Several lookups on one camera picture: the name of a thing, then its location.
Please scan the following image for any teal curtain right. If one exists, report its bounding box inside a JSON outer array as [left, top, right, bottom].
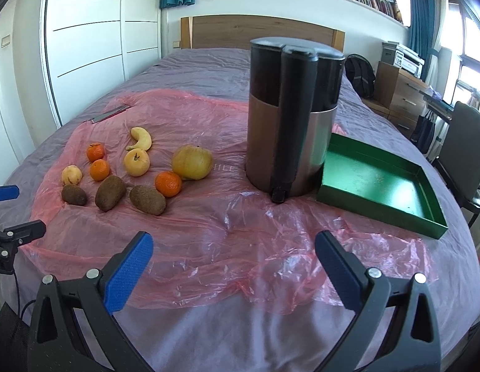
[[408, 0, 436, 81]]

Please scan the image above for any wooden drawer cabinet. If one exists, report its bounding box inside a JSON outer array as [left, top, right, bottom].
[[362, 61, 428, 139]]

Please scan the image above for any small brown kiwi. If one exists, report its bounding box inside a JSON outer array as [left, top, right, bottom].
[[61, 185, 87, 206]]

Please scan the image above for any black and steel kettle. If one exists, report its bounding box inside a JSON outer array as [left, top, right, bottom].
[[245, 37, 345, 204]]

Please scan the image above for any grey printer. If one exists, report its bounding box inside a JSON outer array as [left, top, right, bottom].
[[381, 41, 424, 78]]

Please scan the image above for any yellow banana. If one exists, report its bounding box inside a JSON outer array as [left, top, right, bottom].
[[126, 127, 152, 151]]

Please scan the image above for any orange tangerine with stem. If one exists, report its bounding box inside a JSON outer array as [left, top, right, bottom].
[[86, 143, 105, 163]]

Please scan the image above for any small yellow-red apple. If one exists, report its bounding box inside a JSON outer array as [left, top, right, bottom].
[[61, 166, 83, 186]]

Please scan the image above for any green tray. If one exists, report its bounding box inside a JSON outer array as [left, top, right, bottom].
[[316, 134, 449, 239]]

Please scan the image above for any yellow apple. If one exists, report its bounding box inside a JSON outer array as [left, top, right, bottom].
[[123, 149, 151, 177]]

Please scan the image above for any desk with keyboard tray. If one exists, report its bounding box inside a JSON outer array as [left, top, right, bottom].
[[420, 87, 455, 123]]

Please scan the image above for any grey black chair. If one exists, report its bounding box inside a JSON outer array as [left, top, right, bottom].
[[433, 102, 480, 227]]

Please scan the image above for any pink plastic sheet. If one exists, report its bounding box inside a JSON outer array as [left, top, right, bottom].
[[24, 89, 437, 314]]

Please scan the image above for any large yellow-green apple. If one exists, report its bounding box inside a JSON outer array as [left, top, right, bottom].
[[171, 145, 214, 180]]

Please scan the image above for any wooden headboard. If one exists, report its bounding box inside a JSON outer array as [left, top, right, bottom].
[[180, 14, 345, 51]]

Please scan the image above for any black backpack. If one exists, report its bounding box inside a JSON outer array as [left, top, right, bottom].
[[345, 54, 375, 99]]

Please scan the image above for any dark blue bag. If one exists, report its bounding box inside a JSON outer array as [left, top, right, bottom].
[[410, 110, 435, 154]]

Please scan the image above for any white wardrobe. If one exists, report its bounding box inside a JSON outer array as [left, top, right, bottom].
[[0, 0, 161, 185]]

